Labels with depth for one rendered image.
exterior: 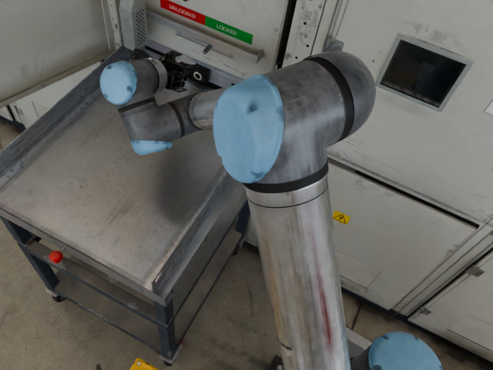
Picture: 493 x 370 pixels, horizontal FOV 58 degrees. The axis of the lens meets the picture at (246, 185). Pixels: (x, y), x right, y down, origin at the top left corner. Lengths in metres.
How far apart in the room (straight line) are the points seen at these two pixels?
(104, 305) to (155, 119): 1.00
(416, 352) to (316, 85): 0.60
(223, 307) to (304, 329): 1.36
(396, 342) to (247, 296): 1.19
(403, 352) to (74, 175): 0.95
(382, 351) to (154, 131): 0.67
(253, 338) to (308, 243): 1.43
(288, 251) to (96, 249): 0.71
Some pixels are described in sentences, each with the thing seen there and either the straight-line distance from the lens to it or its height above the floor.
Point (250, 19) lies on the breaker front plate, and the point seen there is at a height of 1.15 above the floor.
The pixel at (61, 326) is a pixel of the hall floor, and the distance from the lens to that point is 2.06.
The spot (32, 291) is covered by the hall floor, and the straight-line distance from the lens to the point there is 2.15.
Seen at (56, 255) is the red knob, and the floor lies 0.83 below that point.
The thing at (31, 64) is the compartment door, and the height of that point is 0.92.
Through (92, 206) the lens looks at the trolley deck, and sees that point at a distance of 1.27.
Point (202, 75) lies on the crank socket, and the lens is 1.52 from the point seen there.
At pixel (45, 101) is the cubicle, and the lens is 2.25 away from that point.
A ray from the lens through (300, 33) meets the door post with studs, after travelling 1.24.
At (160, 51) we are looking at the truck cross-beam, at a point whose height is 0.90.
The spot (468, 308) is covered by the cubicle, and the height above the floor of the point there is 0.37.
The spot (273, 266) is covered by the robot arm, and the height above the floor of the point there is 1.35.
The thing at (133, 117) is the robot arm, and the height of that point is 1.15.
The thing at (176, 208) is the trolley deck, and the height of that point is 0.85.
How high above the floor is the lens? 1.90
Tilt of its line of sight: 54 degrees down
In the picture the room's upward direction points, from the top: 11 degrees clockwise
